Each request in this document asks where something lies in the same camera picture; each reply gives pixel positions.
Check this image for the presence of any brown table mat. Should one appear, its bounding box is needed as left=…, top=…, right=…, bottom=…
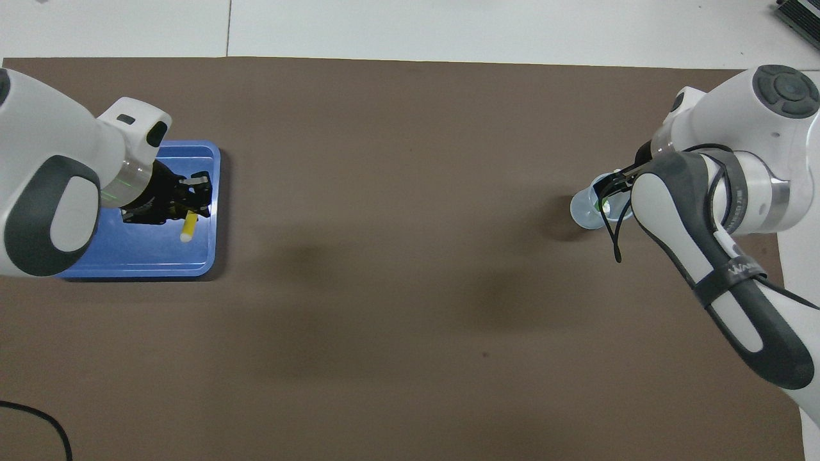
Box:
left=0, top=56, right=807, bottom=461

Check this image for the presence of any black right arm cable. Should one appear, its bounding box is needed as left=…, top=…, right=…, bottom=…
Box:
left=609, top=144, right=820, bottom=311

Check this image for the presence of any translucent plastic measuring cup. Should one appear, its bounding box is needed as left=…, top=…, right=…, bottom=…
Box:
left=570, top=173, right=635, bottom=230

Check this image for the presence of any blue plastic tray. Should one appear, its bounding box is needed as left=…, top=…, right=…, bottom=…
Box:
left=54, top=140, right=221, bottom=280

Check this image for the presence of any grey ribbed device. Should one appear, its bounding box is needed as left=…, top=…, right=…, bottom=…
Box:
left=773, top=0, right=820, bottom=40

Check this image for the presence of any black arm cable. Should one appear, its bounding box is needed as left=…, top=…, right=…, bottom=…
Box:
left=609, top=144, right=820, bottom=311
left=0, top=400, right=73, bottom=461

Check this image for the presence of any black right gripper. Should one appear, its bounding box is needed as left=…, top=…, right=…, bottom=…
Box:
left=593, top=142, right=655, bottom=204

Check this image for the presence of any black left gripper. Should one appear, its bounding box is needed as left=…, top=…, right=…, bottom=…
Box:
left=120, top=160, right=212, bottom=226

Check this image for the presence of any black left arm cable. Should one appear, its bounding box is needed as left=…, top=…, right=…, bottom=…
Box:
left=0, top=400, right=73, bottom=461

